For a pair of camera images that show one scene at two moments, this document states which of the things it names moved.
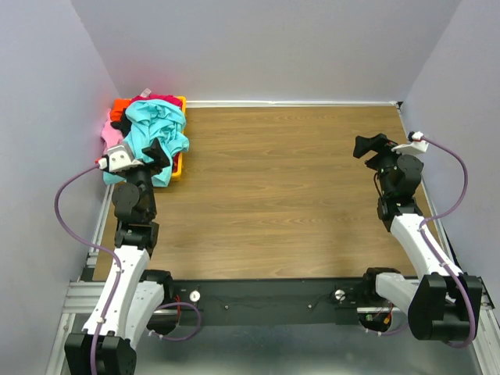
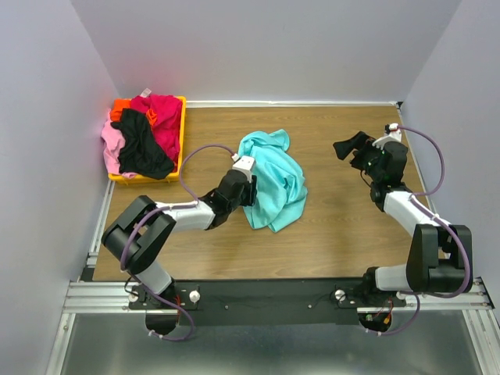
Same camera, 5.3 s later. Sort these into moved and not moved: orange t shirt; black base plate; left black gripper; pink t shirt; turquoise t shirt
Moved: turquoise t shirt; left black gripper
Not moved: orange t shirt; black base plate; pink t shirt
